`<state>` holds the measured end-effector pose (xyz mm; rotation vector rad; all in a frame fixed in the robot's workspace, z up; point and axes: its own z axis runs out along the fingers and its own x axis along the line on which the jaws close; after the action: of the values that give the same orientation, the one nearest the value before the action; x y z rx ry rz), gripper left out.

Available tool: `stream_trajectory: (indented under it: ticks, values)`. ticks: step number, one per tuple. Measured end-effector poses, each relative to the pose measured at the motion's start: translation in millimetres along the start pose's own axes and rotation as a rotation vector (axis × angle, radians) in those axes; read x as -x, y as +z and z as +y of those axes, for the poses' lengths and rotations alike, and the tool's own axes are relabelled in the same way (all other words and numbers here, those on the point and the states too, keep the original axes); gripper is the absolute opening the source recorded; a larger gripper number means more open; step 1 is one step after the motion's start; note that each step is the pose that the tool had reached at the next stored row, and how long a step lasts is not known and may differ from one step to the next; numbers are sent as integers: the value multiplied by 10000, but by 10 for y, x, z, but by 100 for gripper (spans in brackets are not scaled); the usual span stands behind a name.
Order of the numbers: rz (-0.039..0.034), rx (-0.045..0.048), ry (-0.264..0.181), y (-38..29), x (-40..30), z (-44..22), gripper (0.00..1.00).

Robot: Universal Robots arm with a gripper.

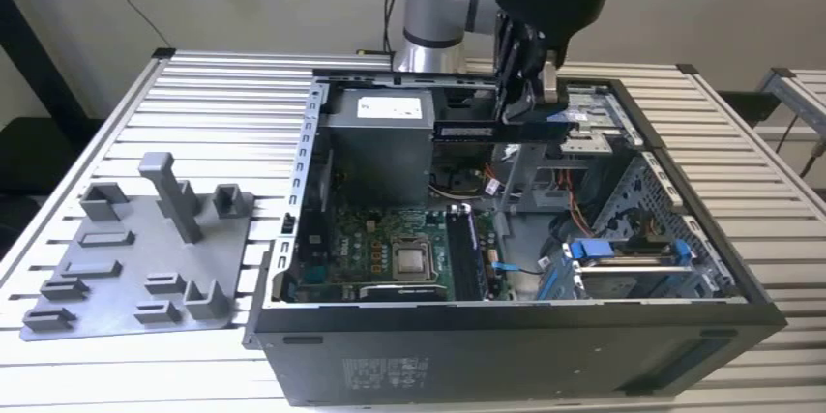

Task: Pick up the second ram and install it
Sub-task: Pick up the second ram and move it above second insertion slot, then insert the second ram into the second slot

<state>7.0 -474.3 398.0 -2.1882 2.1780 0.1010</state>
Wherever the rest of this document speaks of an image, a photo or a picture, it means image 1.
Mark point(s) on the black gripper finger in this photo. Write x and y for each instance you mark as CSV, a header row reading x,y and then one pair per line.
x,y
532,79
506,65

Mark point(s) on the metal drive cage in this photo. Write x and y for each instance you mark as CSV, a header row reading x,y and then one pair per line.
x,y
587,148

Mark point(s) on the grey power supply unit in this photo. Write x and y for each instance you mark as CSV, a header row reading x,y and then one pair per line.
x,y
380,161

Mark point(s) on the black chair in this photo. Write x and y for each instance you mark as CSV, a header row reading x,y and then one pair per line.
x,y
749,106

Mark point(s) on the hard disk in blue carrier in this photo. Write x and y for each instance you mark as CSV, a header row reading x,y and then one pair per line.
x,y
590,248

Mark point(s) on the black CPU socket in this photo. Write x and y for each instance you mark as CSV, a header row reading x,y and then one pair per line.
x,y
410,241

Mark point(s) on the metal slat side table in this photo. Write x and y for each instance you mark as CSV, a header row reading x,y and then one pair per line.
x,y
799,94

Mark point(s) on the green motherboard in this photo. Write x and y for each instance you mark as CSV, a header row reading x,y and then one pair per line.
x,y
362,239

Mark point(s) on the silver CPU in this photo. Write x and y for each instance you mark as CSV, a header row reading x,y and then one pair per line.
x,y
411,263

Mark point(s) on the black graphics card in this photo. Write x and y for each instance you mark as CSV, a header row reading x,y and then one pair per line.
x,y
400,292

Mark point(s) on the black PC case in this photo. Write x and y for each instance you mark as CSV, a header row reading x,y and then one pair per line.
x,y
451,360

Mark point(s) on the grey parts rack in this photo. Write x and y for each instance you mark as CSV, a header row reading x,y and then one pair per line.
x,y
148,258

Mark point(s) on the black desk frame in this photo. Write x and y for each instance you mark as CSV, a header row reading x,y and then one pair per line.
x,y
39,69

